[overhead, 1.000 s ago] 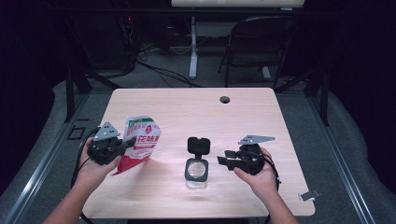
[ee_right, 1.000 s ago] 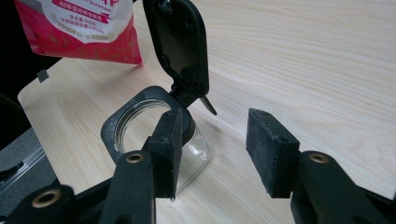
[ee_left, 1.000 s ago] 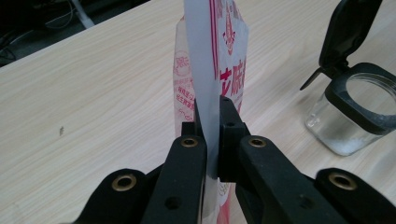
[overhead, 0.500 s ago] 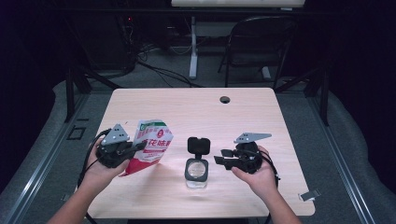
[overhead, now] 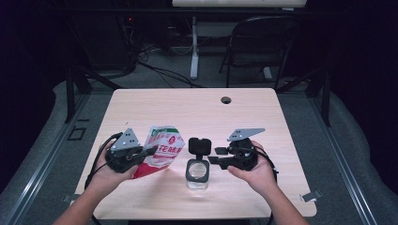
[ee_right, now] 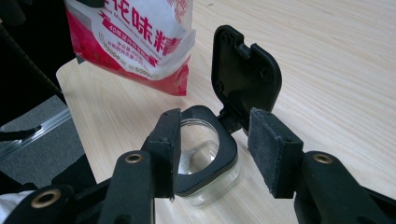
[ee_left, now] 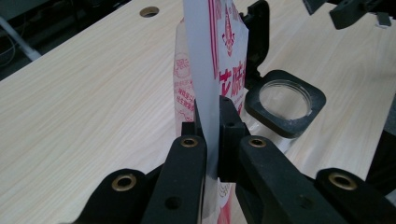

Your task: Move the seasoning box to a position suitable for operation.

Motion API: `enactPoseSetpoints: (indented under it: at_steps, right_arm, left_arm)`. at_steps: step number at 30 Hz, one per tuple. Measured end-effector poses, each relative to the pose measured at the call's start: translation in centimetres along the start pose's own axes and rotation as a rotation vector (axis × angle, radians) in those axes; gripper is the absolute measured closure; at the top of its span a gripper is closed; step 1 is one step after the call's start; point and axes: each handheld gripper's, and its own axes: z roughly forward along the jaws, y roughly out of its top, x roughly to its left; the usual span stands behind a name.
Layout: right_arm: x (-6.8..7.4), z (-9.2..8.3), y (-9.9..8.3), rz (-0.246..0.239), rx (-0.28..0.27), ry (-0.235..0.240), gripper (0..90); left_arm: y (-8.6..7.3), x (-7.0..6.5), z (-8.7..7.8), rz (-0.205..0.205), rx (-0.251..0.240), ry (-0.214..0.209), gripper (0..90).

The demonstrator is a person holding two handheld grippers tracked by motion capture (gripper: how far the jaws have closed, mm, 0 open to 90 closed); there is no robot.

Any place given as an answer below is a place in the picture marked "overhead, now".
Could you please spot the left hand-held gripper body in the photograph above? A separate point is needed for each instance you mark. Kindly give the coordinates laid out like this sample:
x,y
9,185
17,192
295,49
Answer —
x,y
122,159

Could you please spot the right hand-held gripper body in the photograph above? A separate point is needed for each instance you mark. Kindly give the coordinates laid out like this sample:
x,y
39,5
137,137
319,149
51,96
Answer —
x,y
245,154

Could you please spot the red and white seasoning bag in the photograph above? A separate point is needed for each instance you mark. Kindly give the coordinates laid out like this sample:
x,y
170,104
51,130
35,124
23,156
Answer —
x,y
165,150

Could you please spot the glass jar with black lid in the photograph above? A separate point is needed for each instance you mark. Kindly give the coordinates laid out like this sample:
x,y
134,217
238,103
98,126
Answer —
x,y
197,170

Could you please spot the person's left hand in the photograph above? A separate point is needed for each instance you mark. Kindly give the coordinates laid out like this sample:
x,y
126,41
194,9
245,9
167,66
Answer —
x,y
106,178

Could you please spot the person's right hand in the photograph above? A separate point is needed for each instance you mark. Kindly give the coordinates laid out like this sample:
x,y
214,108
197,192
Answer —
x,y
259,178

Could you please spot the black folding chair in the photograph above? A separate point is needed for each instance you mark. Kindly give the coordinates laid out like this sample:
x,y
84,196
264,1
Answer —
x,y
250,59

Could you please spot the white desk with white leg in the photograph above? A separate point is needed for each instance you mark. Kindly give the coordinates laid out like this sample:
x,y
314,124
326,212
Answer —
x,y
194,47

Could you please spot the metal table corner bracket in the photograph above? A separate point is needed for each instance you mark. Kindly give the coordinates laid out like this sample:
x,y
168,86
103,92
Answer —
x,y
69,198
311,196

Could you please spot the aluminium floor rail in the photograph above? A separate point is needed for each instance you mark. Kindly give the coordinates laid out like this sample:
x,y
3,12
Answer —
x,y
343,162
45,162

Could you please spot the black metal frame stand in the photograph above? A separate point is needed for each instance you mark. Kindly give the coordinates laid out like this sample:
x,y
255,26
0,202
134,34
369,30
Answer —
x,y
69,93
326,100

